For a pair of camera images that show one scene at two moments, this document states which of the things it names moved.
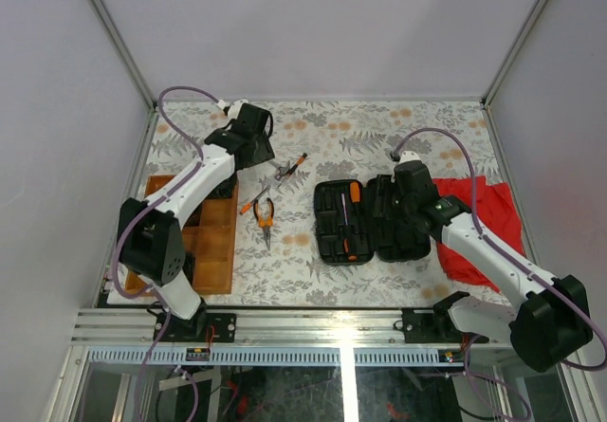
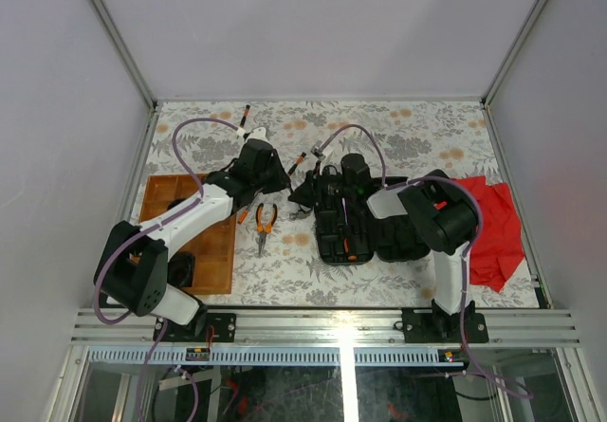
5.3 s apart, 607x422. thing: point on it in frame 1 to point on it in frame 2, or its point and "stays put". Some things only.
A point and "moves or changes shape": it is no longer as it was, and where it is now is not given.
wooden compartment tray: [209, 239] stays put
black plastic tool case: [356, 223] stays put
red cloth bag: [498, 215] stays put
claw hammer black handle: [282, 171] moves or changes shape
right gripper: [399, 216] to [312, 188]
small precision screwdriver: [299, 162] stays put
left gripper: [264, 153] to [283, 180]
